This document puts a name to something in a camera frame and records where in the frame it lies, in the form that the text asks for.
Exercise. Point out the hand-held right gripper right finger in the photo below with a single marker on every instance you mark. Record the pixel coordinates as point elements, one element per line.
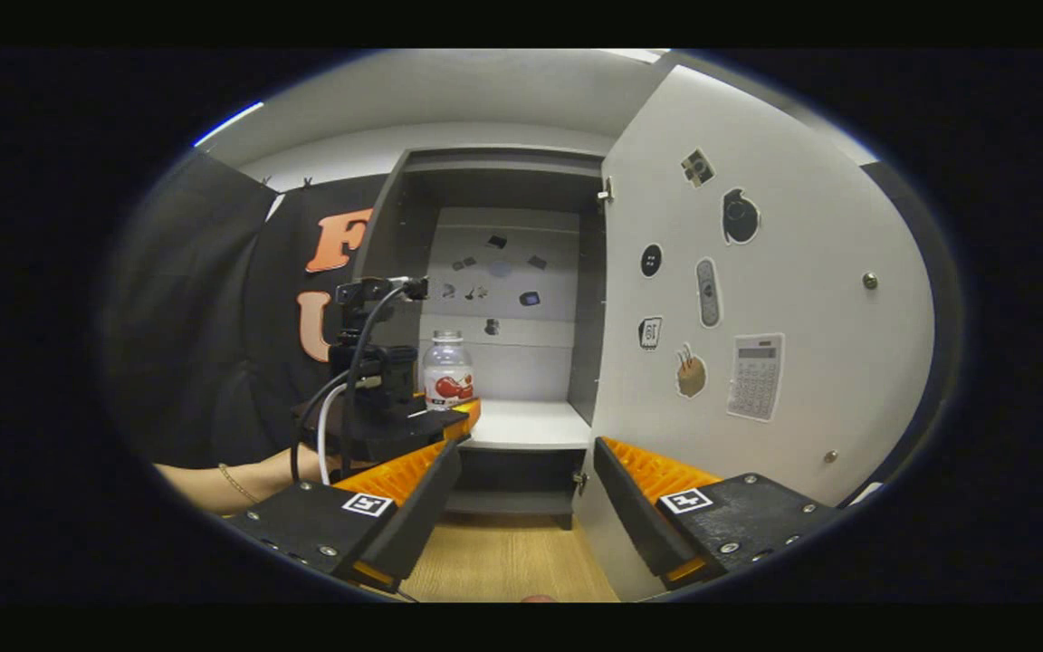
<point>630,512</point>

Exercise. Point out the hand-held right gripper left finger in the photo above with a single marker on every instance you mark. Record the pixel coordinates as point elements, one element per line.
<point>422,516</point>

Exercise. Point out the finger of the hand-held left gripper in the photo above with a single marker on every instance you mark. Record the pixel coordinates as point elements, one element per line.
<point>422,426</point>

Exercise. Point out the clear plastic bottle red label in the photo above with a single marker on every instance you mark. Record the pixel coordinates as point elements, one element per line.
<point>447,371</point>

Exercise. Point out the light grey cabinet door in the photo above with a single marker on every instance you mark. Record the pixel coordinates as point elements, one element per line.
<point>802,299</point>

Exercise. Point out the metal door hinge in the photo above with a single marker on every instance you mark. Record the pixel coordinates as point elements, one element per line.
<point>581,482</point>
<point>606,190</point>

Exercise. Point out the white cabinet shelf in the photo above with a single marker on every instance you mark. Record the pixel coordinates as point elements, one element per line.
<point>531,426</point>

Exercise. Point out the dark grey cabinet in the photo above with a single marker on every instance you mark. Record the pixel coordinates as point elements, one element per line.
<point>386,235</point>

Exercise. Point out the ceiling light strip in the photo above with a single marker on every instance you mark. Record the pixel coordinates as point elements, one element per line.
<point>227,124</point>
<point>639,54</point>

